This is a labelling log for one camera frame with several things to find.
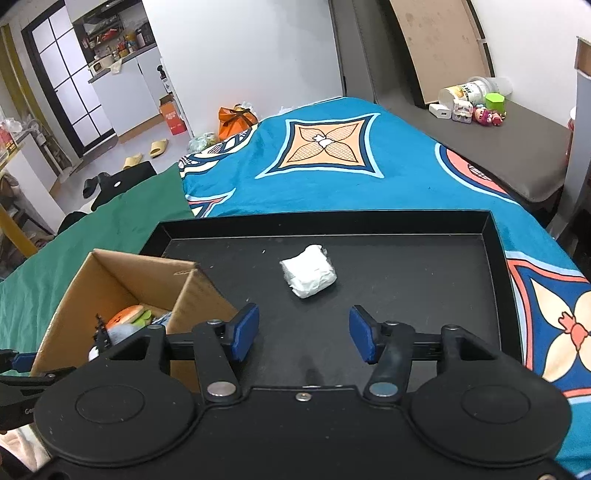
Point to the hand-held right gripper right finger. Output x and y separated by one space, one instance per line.
362 334

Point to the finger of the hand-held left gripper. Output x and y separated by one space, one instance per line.
23 361
101 337

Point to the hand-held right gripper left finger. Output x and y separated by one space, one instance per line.
244 332

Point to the brown cardboard box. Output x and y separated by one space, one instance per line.
138 277

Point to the black tray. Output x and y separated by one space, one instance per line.
415 277

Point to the white soft packet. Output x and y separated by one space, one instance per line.
307 274

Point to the burger plush toy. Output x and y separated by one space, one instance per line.
129 316

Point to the white pink cloth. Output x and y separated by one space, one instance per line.
23 447

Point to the green blanket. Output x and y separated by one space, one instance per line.
92 221

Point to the dark clothing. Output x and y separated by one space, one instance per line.
74 221

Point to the yellow pole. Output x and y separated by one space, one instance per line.
18 235

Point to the black slipper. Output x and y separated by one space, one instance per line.
102 177
89 187

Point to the yellow slipper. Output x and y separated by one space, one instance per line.
132 162
159 147

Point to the blue printed blanket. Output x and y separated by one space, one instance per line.
406 152

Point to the green patterned bag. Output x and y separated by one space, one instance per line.
203 141

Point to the orange bag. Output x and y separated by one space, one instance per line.
233 122

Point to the red cardboard box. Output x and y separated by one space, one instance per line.
173 117

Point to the white kitchen cabinet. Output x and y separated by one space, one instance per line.
124 101

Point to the white charger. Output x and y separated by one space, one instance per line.
439 110

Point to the small white case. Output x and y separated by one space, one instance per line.
461 113

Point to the pink figurine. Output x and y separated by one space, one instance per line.
487 116

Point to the white labelled jar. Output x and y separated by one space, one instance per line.
464 90

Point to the green plastic object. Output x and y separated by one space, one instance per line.
495 102

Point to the black framed glass door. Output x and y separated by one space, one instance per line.
60 69

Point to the clear plastic cup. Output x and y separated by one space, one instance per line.
501 85

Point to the dark grey door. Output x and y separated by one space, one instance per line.
369 46

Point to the leaning wooden board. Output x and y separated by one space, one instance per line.
438 46

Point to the grey metal frame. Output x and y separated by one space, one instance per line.
577 161

